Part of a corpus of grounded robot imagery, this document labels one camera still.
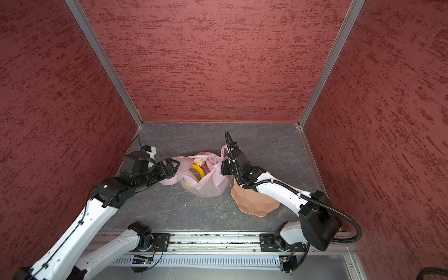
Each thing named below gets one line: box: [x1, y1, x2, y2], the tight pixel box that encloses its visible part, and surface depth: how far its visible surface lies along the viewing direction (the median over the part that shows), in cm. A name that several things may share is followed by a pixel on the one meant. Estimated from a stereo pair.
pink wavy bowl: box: [231, 177, 280, 218], surface depth 85 cm
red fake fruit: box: [206, 156, 219, 166], surface depth 87 cm
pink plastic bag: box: [160, 144, 234, 198], surface depth 79 cm
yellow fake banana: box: [190, 164, 205, 183], surface depth 96 cm
